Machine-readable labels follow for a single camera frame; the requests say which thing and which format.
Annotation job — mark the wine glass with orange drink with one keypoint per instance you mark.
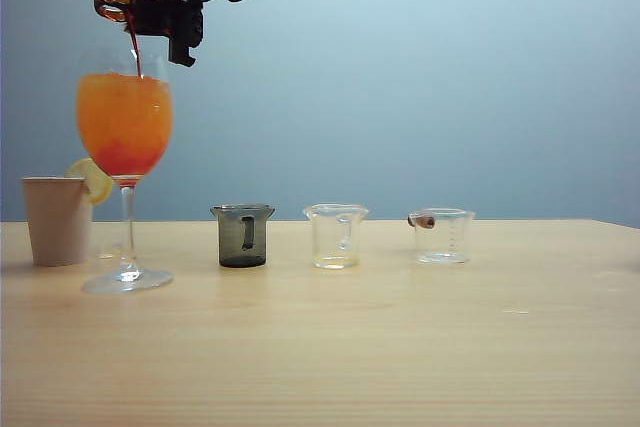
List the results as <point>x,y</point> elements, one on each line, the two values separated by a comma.
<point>125,127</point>

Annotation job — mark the beige paper cup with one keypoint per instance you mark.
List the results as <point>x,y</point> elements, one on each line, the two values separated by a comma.
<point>55,227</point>

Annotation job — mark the smoky grey measuring cup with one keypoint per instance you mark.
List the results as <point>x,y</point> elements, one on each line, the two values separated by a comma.
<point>232,242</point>

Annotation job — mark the yellow lemon slice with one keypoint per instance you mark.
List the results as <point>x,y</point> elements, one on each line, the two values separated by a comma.
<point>97,182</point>

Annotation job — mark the clear glass measuring cup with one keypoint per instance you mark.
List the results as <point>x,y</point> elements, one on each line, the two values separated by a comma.
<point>330,242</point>

